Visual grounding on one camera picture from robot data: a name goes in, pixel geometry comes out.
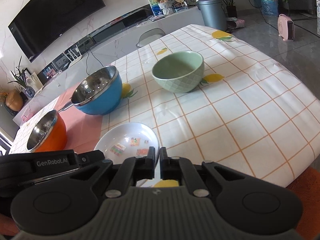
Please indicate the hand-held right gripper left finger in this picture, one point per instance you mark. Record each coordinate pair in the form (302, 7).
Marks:
(151, 162)

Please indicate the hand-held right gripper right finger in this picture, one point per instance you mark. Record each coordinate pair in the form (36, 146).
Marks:
(163, 162)

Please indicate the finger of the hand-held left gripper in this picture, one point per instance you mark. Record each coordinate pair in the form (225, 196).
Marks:
(90, 158)

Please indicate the small white plate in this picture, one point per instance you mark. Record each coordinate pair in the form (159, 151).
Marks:
(125, 135)

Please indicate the orange steel-lined bowl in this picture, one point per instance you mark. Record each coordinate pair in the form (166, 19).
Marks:
(56, 135)

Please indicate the blue steel-lined bowl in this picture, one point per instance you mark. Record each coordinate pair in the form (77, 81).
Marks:
(105, 100)

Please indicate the green ceramic bowl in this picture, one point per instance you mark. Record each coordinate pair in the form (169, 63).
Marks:
(180, 80)

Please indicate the pink placemat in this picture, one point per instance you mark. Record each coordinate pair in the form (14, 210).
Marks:
(82, 130)

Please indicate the orange fuzzy cloth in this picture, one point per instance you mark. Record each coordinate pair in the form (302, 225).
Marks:
(6, 226)
(307, 185)

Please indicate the brown round vase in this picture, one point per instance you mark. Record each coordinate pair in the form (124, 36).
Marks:
(14, 101)

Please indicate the blue vase with plant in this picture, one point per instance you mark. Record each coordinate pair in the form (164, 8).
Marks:
(29, 91)

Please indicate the portrait drawing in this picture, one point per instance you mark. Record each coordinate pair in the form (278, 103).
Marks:
(34, 81)

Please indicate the small pink photo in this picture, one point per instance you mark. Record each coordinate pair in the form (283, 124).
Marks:
(51, 73)

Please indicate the white router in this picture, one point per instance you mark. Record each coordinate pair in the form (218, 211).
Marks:
(75, 57)

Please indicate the white marble television console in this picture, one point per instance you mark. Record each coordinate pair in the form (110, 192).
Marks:
(112, 45)

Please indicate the grey stool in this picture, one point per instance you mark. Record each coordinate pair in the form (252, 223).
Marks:
(150, 36)

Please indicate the silver laptop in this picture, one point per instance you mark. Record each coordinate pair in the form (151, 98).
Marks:
(157, 18)

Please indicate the black flat television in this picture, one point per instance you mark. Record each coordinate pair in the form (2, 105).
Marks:
(57, 12)

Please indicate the grey trash can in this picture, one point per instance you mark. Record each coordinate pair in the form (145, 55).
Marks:
(212, 15)

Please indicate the blue and green painting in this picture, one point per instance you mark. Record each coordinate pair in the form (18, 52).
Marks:
(152, 5)

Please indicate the patterned cloth bag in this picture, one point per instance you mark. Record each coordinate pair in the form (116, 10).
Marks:
(236, 23)

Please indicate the pink space heater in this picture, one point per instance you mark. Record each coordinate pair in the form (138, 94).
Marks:
(285, 27)

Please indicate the white carton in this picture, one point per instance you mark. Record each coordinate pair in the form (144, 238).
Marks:
(318, 17)

